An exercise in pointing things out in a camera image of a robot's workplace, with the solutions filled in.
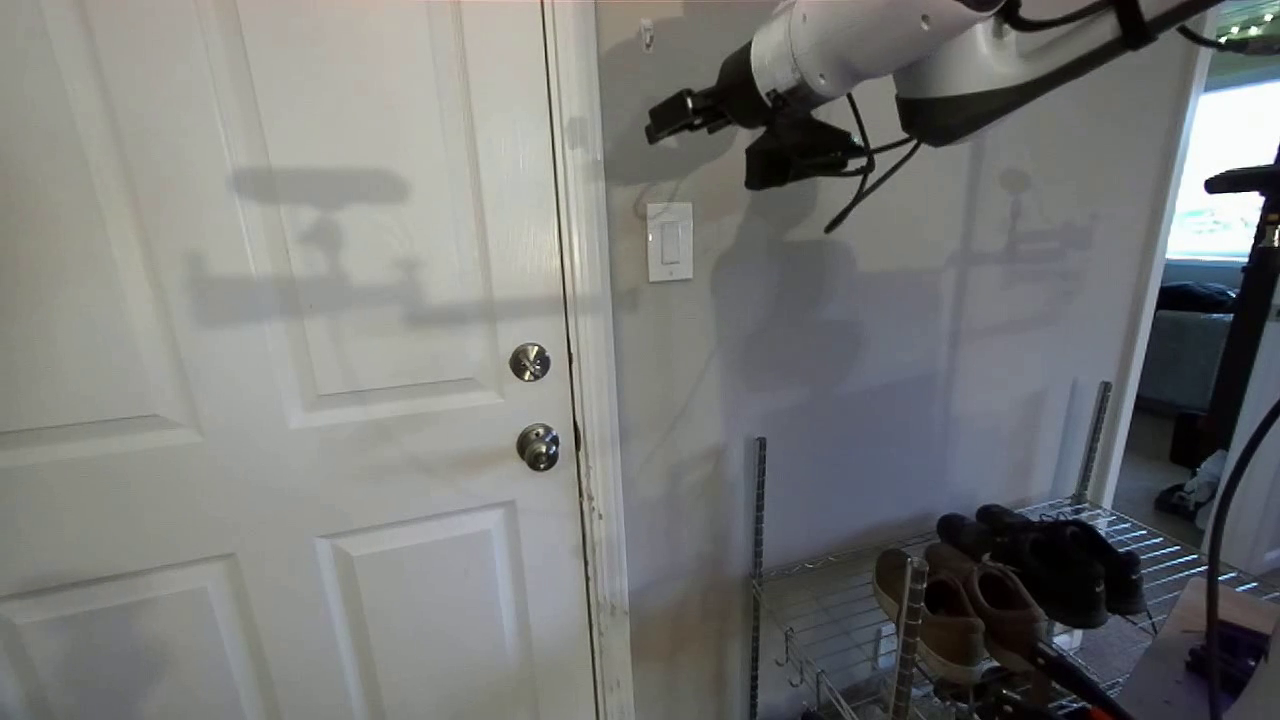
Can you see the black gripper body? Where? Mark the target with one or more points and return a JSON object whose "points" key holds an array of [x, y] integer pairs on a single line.
{"points": [[731, 97]]}

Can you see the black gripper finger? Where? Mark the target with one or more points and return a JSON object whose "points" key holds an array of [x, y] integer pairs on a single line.
{"points": [[672, 105], [665, 130]]}

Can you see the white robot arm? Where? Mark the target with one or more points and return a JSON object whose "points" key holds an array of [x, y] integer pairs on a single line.
{"points": [[955, 65]]}

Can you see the silver deadbolt lock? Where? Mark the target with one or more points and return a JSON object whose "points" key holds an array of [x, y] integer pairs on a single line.
{"points": [[530, 362]]}

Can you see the silver door knob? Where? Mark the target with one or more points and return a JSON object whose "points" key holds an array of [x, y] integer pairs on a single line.
{"points": [[538, 444]]}

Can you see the white panel front door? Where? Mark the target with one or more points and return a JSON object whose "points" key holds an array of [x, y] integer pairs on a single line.
{"points": [[262, 270]]}

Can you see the tan suede shoe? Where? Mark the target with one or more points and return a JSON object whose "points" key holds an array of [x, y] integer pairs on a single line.
{"points": [[1012, 623], [951, 638]]}

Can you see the black shoe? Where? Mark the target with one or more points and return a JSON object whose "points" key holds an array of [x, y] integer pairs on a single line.
{"points": [[1057, 562], [1120, 579]]}

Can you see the purple black block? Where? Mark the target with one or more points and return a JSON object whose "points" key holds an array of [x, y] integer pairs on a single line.
{"points": [[1242, 653]]}

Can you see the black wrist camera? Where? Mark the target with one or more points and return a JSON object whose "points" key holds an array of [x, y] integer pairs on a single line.
{"points": [[799, 149]]}

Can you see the white wall light switch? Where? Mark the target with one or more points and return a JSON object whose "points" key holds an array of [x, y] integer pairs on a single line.
{"points": [[669, 242]]}

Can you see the black camera tripod stand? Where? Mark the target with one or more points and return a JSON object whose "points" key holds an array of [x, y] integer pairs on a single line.
{"points": [[1256, 280]]}

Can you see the metal wire shoe rack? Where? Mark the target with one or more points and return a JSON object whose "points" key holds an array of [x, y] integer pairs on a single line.
{"points": [[833, 486]]}

